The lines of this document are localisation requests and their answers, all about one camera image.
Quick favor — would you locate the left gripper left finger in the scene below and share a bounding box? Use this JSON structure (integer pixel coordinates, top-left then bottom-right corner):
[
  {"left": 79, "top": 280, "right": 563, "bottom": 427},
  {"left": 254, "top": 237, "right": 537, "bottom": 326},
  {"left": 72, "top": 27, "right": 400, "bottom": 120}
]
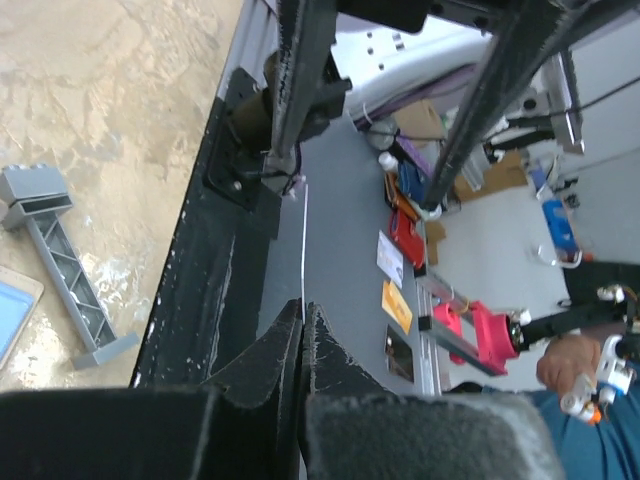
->
[{"left": 1, "top": 300, "right": 303, "bottom": 479}]

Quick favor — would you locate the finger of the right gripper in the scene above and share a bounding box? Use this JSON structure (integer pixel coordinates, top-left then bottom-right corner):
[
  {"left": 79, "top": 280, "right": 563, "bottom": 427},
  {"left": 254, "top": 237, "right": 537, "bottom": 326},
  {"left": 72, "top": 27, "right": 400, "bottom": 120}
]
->
[
  {"left": 271, "top": 0, "right": 338, "bottom": 155},
  {"left": 422, "top": 0, "right": 591, "bottom": 210}
]

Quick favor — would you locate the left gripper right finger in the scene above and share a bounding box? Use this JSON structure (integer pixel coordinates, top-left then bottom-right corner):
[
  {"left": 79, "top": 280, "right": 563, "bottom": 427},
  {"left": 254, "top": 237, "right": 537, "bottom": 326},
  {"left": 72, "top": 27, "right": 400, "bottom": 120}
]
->
[{"left": 303, "top": 304, "right": 566, "bottom": 479}]

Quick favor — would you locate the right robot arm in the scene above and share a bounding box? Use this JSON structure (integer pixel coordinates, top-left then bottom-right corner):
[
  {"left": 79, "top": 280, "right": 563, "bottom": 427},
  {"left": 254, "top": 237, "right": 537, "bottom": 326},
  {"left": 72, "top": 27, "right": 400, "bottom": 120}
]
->
[{"left": 265, "top": 1, "right": 595, "bottom": 210}]

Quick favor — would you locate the dark photo card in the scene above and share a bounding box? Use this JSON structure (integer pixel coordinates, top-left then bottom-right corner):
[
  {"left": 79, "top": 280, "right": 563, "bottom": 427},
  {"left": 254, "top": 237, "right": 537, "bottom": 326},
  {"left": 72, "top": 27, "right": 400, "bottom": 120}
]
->
[{"left": 384, "top": 325, "right": 415, "bottom": 384}]

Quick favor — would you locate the orange card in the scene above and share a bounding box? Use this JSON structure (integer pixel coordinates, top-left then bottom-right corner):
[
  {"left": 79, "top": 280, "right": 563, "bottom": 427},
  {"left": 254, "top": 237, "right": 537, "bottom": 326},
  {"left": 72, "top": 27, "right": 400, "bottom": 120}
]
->
[{"left": 381, "top": 281, "right": 413, "bottom": 335}]

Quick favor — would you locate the white id card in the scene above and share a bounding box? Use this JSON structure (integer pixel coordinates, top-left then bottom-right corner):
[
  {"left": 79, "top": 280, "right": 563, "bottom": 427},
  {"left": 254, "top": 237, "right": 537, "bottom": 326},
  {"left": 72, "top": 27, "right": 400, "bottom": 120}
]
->
[{"left": 376, "top": 231, "right": 404, "bottom": 288}]

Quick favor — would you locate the person's hand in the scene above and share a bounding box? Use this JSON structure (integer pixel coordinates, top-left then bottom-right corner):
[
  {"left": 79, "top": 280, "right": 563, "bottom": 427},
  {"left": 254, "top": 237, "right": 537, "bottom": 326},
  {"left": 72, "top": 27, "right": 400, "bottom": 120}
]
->
[{"left": 536, "top": 334, "right": 601, "bottom": 397}]

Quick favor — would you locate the cardboard box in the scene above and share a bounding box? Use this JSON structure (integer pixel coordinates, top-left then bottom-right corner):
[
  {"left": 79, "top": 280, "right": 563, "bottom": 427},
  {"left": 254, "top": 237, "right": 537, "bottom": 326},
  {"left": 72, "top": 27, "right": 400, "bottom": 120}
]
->
[{"left": 454, "top": 150, "right": 528, "bottom": 203}]

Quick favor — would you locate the pink clamp fixture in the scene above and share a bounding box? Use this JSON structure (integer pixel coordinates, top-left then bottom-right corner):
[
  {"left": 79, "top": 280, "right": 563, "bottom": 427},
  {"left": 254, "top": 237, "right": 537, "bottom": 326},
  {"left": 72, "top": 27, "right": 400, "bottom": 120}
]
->
[{"left": 420, "top": 301, "right": 519, "bottom": 377}]

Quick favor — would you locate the red leather wallet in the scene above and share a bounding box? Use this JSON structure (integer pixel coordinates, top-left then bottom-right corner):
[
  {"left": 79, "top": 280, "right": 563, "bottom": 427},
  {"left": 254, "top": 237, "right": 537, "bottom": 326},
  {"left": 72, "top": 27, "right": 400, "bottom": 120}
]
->
[{"left": 389, "top": 209, "right": 426, "bottom": 269}]

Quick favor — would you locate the blue plastic object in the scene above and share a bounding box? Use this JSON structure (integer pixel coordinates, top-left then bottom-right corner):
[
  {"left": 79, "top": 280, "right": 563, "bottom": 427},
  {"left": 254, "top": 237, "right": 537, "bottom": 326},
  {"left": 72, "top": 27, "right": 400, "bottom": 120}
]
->
[{"left": 542, "top": 199, "right": 578, "bottom": 254}]

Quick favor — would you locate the grey truss bar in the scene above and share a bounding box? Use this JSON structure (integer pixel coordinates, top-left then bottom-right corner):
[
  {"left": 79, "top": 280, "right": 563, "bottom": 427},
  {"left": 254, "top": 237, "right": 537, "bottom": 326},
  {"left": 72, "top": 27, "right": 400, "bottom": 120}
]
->
[{"left": 1, "top": 164, "right": 138, "bottom": 370}]

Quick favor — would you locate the aluminium frame rail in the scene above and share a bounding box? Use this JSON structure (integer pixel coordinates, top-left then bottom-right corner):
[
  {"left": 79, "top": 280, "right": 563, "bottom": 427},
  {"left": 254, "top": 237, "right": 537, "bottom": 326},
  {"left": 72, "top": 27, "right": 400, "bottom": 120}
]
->
[{"left": 216, "top": 0, "right": 278, "bottom": 98}]

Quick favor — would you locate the black base frame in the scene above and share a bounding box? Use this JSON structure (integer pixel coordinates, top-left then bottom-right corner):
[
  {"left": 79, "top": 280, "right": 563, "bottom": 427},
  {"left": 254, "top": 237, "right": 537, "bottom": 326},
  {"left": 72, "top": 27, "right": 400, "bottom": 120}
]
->
[{"left": 130, "top": 68, "right": 282, "bottom": 388}]

